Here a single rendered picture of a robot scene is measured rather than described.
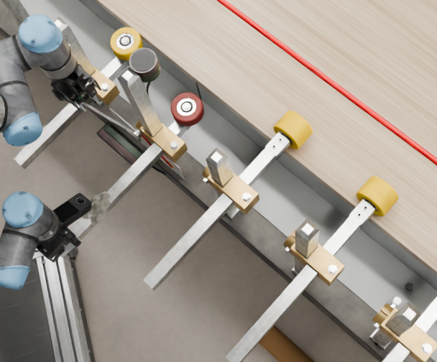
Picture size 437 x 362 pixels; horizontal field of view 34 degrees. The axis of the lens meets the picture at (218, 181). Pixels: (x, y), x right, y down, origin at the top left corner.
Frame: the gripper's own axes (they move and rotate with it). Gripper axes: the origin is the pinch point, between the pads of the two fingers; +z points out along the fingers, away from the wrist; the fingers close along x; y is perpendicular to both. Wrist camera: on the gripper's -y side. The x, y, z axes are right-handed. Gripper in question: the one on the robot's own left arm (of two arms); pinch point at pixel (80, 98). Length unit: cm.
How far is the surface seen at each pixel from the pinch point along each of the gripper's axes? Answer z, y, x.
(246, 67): 7.6, 22.7, 34.6
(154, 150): 11.5, 18.8, 3.9
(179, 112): 7.1, 18.3, 14.4
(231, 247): 98, 32, 8
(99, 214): 10.2, 20.5, -17.2
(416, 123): 8, 64, 49
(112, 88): 11.0, -1.4, 8.8
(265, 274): 98, 47, 9
